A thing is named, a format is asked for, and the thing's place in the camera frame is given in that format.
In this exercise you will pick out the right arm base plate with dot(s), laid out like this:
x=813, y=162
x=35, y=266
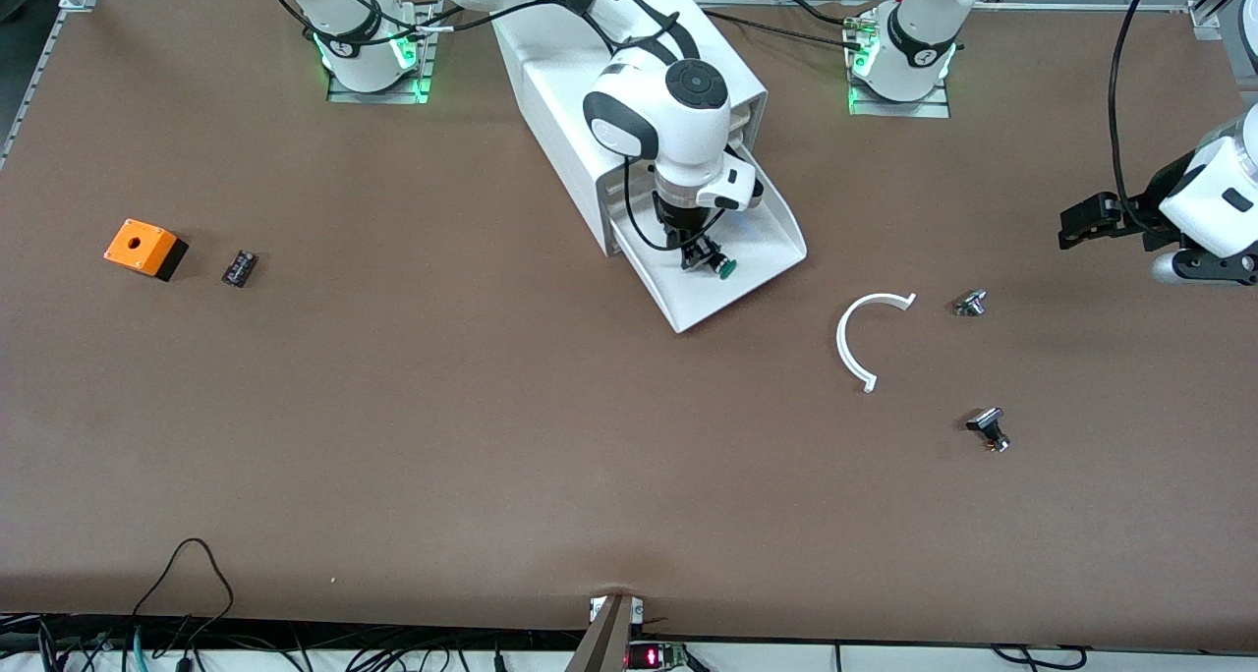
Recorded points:
x=378, y=95

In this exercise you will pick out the aluminium table edge rail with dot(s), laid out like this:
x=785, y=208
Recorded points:
x=34, y=73
x=1061, y=7

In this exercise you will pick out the white semicircular bracket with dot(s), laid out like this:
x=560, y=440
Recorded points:
x=842, y=343

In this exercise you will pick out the red LED device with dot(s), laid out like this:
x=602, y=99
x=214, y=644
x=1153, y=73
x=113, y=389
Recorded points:
x=654, y=657

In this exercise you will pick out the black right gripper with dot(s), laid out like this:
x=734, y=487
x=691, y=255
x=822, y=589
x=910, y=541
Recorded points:
x=680, y=216

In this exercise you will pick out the orange button enclosure box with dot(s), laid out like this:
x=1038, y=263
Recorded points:
x=138, y=245

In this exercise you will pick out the black grey-capped push switch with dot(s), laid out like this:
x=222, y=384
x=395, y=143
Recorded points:
x=986, y=421

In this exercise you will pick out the chrome tee fitting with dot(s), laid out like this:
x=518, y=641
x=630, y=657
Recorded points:
x=971, y=304

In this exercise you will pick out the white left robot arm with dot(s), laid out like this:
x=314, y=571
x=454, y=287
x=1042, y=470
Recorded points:
x=1224, y=186

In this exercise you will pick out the brown wedge post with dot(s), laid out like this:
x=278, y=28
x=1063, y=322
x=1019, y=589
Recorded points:
x=604, y=643

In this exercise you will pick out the small black contact block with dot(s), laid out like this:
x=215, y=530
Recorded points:
x=240, y=267

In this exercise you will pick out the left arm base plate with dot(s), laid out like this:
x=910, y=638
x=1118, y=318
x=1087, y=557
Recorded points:
x=899, y=110

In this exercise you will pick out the green push button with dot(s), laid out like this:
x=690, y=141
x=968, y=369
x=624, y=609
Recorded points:
x=728, y=270

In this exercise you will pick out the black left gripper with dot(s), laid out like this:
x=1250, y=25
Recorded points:
x=1146, y=212

